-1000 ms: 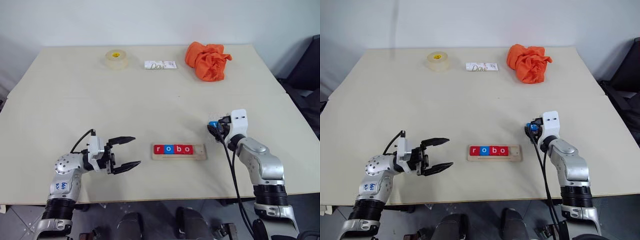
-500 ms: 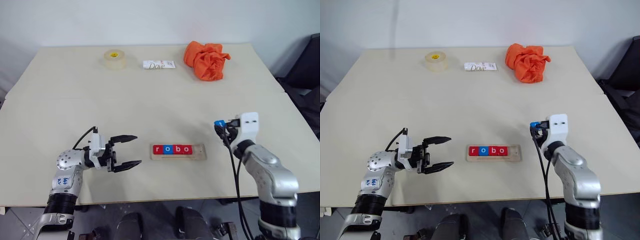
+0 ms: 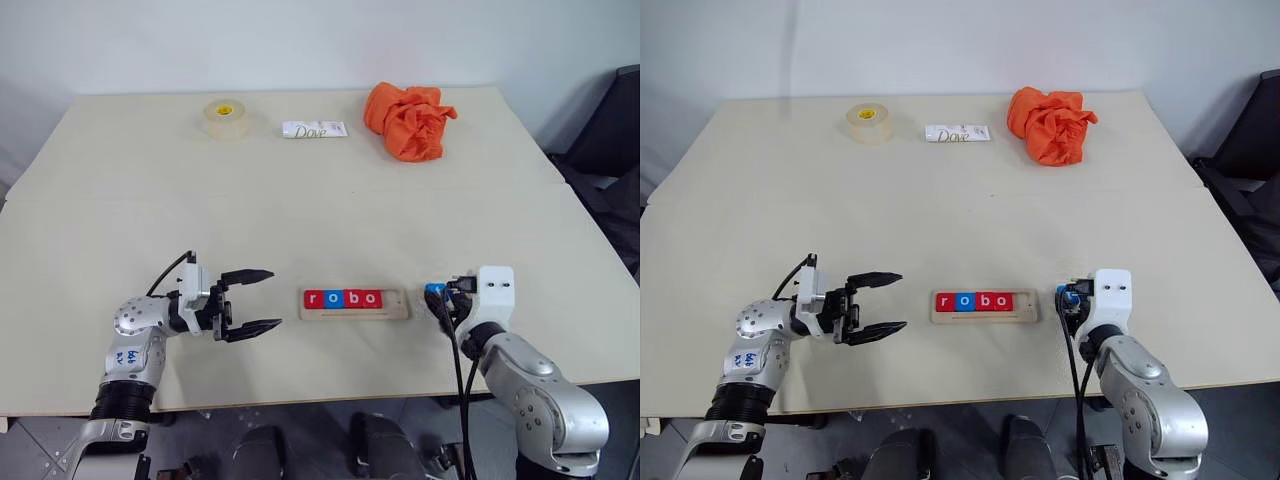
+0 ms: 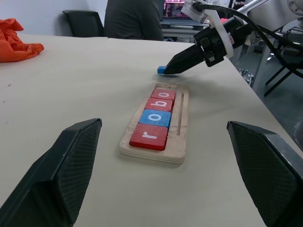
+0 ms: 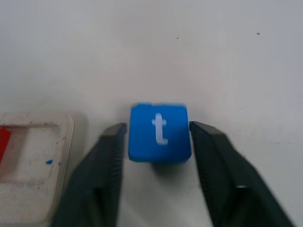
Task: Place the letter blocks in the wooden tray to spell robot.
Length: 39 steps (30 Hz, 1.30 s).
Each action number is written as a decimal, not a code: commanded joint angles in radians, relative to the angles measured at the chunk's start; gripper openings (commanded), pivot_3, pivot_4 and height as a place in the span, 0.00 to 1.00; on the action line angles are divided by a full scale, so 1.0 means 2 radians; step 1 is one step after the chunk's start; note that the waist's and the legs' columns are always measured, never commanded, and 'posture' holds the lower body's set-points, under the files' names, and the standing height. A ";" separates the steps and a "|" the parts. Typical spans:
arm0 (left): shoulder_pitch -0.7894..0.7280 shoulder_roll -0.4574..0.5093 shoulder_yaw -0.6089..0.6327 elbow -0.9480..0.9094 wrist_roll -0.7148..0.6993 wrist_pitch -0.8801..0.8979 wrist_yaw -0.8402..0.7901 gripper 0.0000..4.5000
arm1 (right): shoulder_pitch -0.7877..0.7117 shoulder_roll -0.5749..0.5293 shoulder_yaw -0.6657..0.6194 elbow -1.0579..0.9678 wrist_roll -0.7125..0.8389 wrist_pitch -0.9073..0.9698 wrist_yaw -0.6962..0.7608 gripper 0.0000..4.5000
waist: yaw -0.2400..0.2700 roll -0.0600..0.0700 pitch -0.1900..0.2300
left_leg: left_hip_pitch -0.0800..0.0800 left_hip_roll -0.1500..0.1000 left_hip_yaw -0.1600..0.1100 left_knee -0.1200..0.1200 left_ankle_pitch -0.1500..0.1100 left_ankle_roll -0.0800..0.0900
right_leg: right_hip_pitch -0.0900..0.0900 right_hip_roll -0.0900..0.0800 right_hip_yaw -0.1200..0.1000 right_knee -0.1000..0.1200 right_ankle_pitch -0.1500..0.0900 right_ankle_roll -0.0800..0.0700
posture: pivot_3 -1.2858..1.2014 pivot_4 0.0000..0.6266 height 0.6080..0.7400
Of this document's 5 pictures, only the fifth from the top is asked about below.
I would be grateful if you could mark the red o letter block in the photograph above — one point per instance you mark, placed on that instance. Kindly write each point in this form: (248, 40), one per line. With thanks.
(4, 144)

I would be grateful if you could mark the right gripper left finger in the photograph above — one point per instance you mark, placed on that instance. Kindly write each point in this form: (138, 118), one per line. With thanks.
(94, 184)

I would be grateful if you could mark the blue t letter block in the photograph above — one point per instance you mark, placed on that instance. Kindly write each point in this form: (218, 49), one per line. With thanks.
(158, 134)

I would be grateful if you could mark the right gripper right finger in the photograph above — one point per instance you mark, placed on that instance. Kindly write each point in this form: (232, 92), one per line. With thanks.
(227, 179)

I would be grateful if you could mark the wooden letter tray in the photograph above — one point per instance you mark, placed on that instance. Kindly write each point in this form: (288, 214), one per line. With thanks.
(35, 179)

